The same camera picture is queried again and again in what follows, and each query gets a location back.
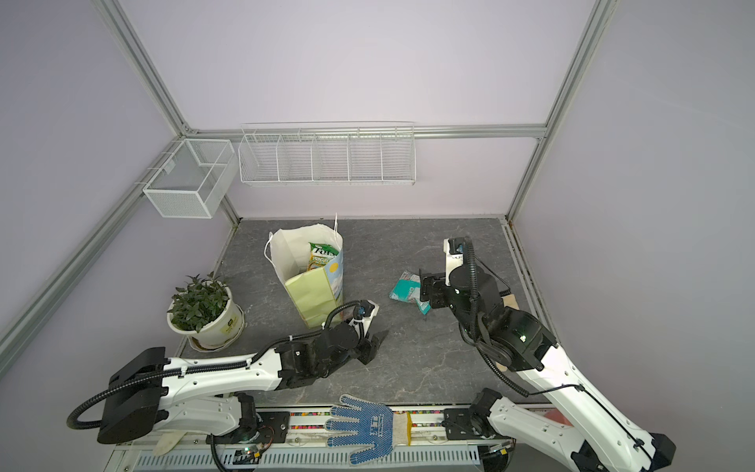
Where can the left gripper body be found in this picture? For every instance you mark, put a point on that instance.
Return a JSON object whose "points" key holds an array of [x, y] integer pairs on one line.
{"points": [[365, 351]]}

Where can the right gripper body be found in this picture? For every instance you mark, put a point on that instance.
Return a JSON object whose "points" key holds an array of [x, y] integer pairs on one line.
{"points": [[443, 296]]}

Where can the teal candy bag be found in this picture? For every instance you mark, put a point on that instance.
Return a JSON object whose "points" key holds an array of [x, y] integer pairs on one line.
{"points": [[408, 290]]}

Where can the white paper bag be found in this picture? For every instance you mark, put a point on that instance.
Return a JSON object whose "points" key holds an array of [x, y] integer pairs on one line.
{"points": [[314, 293]]}

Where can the yellow green spring tea bag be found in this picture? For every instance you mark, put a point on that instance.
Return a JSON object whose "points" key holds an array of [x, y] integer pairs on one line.
{"points": [[321, 254]]}

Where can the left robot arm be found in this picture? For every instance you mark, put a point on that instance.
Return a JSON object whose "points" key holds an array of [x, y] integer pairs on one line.
{"points": [[154, 392]]}

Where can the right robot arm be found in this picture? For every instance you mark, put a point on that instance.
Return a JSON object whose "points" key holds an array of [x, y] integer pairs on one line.
{"points": [[525, 355]]}

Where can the blue dotted work glove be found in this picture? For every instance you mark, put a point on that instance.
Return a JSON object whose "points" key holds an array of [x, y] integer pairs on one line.
{"points": [[372, 430]]}

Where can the cream cloth glove right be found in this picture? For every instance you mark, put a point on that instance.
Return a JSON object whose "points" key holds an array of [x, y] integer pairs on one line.
{"points": [[509, 301]]}

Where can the potted green plant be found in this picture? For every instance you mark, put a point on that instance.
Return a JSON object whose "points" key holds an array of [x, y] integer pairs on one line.
{"points": [[205, 312]]}

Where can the pink watering can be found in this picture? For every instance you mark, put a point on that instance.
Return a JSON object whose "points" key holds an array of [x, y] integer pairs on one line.
{"points": [[558, 417]]}

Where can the white green glove left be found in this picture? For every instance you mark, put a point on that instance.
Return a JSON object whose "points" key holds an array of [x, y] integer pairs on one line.
{"points": [[167, 442]]}

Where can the white mesh box basket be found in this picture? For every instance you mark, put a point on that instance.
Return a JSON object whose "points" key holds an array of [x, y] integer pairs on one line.
{"points": [[194, 179]]}

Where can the white slotted cable duct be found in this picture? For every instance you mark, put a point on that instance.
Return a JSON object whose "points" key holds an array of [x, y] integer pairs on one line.
{"points": [[309, 459]]}

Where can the white wire shelf basket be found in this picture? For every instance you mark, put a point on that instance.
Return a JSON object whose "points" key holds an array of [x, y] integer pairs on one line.
{"points": [[328, 153]]}

